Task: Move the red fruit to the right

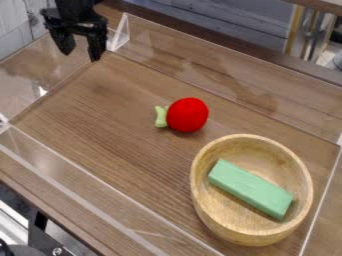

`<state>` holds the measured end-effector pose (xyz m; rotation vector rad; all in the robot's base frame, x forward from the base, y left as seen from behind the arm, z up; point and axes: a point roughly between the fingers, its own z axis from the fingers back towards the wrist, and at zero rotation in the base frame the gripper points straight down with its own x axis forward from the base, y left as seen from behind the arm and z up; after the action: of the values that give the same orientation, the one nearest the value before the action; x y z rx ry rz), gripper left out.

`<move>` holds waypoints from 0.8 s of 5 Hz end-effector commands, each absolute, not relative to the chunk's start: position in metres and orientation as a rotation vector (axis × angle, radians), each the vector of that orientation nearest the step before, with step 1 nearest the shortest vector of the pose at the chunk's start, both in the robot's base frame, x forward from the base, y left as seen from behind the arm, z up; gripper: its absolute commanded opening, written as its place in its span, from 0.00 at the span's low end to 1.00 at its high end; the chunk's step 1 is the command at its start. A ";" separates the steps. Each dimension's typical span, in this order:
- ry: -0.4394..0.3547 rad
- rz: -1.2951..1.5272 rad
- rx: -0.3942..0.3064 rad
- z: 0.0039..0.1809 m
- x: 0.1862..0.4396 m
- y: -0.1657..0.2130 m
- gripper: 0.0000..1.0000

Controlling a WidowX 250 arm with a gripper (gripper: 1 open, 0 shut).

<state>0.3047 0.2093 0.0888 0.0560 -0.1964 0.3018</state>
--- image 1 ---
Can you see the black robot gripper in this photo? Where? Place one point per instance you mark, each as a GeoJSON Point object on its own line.
{"type": "Point", "coordinates": [75, 17]}

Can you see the red plush fruit green stem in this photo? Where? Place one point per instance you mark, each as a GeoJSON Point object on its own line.
{"type": "Point", "coordinates": [185, 116]}

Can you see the green rectangular block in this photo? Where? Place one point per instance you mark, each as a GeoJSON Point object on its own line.
{"type": "Point", "coordinates": [260, 193]}

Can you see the round wooden bowl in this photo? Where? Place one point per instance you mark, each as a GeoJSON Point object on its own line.
{"type": "Point", "coordinates": [234, 220]}

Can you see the clear acrylic corner bracket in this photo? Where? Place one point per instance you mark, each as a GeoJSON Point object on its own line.
{"type": "Point", "coordinates": [120, 35]}

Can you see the clear acrylic tray wall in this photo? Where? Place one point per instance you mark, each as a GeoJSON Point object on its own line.
{"type": "Point", "coordinates": [109, 220]}

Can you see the gold metal chair frame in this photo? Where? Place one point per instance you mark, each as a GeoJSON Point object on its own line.
{"type": "Point", "coordinates": [311, 31]}

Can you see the black table clamp mount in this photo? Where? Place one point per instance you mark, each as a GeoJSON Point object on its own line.
{"type": "Point", "coordinates": [29, 240]}

